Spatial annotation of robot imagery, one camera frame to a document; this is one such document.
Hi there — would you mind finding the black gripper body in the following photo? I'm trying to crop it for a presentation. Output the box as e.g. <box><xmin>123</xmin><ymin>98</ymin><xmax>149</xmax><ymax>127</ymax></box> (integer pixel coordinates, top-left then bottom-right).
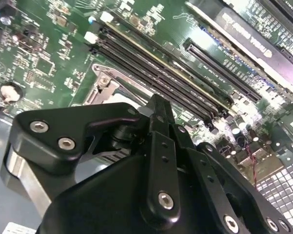
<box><xmin>36</xmin><ymin>126</ymin><xmax>234</xmax><ymax>234</ymax></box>

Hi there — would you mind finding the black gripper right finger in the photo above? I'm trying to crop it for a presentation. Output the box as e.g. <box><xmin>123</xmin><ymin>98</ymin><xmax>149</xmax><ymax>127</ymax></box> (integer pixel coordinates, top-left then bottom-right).
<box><xmin>172</xmin><ymin>124</ymin><xmax>293</xmax><ymax>234</ymax></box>

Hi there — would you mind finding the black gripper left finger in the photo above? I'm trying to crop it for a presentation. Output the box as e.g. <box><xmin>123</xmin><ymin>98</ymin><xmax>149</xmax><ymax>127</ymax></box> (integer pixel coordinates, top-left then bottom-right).
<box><xmin>0</xmin><ymin>94</ymin><xmax>182</xmax><ymax>227</ymax></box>

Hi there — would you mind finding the metal socket cover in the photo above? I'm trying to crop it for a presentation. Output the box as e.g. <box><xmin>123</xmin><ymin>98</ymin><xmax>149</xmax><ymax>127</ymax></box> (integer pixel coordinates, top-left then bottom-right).
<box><xmin>87</xmin><ymin>73</ymin><xmax>149</xmax><ymax>110</ymax></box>

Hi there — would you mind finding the silver CPU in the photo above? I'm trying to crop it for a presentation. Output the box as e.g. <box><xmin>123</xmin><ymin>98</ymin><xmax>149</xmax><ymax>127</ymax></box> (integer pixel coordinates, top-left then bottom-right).
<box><xmin>112</xmin><ymin>87</ymin><xmax>147</xmax><ymax>108</ymax></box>

